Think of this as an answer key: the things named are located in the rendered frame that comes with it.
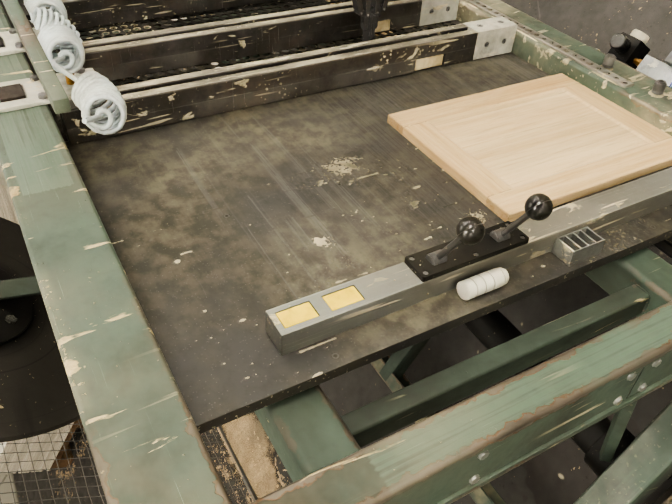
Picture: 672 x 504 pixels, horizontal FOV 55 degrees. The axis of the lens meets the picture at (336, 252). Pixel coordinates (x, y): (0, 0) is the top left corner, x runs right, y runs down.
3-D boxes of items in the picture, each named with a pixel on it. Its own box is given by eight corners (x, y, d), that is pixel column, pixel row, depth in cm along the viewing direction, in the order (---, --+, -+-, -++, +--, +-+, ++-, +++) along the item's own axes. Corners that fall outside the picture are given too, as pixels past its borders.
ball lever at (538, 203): (511, 246, 100) (563, 209, 88) (492, 253, 98) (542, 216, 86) (499, 224, 101) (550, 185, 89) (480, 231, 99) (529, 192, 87)
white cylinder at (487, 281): (466, 305, 94) (508, 288, 97) (470, 290, 92) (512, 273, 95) (454, 292, 96) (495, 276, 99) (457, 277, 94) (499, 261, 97)
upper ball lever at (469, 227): (449, 269, 95) (495, 233, 83) (428, 277, 93) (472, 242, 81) (437, 246, 96) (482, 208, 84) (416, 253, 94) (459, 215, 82)
